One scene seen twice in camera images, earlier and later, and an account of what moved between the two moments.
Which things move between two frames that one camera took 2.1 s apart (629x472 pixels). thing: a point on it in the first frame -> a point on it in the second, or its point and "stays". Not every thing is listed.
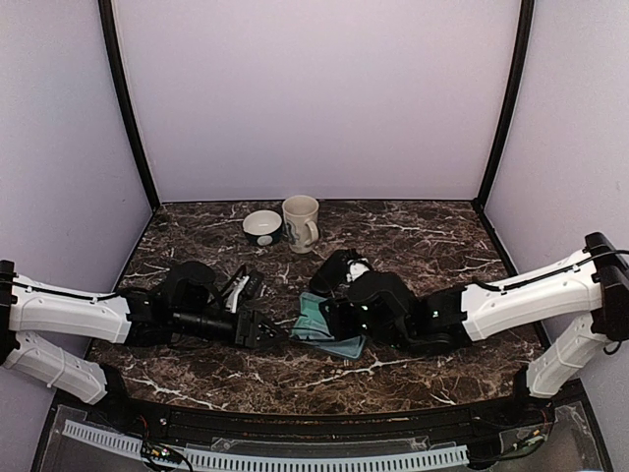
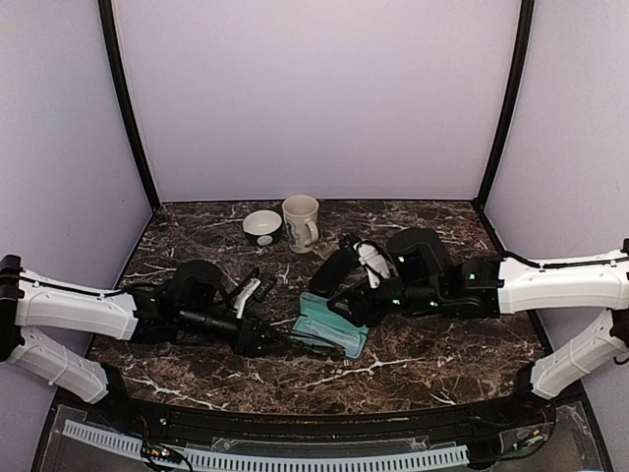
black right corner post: [516, 83] stays
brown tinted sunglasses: [312, 326] -> [315, 343]
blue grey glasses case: [312, 326] stays
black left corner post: [111, 40] stays
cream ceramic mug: [299, 212] stays
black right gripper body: [346, 327] -> [422, 297]
